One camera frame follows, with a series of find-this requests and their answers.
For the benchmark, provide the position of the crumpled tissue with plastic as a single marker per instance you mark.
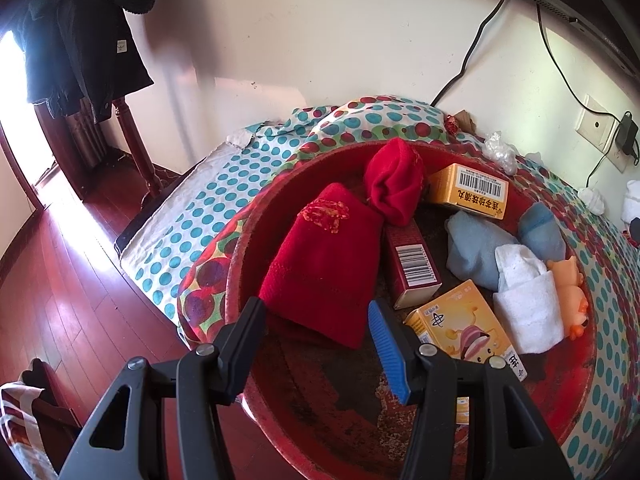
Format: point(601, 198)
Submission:
point(500, 152)

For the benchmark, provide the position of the dark wooden chair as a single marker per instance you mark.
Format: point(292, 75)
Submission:
point(55, 410)

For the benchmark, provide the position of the round red tray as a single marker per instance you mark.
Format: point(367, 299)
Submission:
point(310, 410)

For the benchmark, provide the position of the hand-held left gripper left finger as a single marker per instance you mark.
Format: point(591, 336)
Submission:
point(245, 342)

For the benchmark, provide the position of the orange barcode box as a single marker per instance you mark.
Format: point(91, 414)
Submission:
point(465, 192)

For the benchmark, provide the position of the dark hanging coat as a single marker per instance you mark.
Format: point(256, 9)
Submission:
point(75, 50)

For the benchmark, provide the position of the white sock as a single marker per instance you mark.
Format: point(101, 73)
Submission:
point(530, 310)

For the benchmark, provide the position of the beige wall socket plate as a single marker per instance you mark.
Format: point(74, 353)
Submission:
point(597, 122)

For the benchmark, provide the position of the red wooden furniture post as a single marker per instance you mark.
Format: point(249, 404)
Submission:
point(137, 150)

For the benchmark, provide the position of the white wall socket plate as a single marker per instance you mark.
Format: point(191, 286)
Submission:
point(619, 161)

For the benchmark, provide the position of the yellow cartoon box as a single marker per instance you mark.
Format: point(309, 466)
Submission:
point(460, 320)

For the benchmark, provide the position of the red sock with gold embroidery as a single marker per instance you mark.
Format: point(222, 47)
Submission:
point(320, 270)

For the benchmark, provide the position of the crumpled white tissue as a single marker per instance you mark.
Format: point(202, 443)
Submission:
point(592, 201)

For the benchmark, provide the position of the grey sock with blue band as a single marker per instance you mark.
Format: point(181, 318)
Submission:
point(542, 235)

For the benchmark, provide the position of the dark red box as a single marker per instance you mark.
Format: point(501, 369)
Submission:
point(410, 260)

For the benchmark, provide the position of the light blue sock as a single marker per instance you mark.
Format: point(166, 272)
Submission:
point(470, 255)

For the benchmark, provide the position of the polka dot blanket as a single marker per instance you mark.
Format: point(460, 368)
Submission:
point(210, 195)

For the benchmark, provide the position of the orange toy pig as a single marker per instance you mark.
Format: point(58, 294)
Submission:
point(570, 290)

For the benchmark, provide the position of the patterned cloth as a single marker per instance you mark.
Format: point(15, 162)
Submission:
point(17, 425)

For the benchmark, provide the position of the black charger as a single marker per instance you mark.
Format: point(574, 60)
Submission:
point(627, 135)

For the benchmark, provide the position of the brown cardboard piece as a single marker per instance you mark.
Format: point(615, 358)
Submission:
point(465, 121)

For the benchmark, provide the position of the dark radiator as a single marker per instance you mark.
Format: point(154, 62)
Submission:
point(90, 135)

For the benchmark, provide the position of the plain red sock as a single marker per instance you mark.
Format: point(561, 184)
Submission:
point(395, 180)

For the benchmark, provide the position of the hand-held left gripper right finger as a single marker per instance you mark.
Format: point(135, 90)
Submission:
point(389, 357)

